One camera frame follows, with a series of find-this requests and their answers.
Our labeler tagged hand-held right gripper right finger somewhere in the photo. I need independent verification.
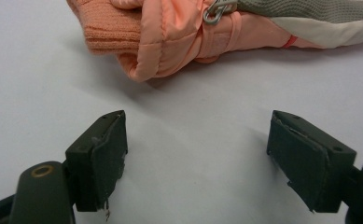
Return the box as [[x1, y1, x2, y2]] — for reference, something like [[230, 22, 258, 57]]
[[266, 109, 357, 214]]

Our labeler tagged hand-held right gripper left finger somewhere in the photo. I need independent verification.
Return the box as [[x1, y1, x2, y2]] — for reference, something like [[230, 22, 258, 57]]
[[64, 109, 129, 213]]

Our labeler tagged pink padded winter glove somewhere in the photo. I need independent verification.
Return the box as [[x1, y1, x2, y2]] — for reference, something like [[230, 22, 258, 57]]
[[65, 0, 363, 83]]

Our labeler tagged silver metal clip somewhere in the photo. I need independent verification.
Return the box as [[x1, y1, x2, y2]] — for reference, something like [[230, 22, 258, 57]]
[[202, 0, 239, 26]]

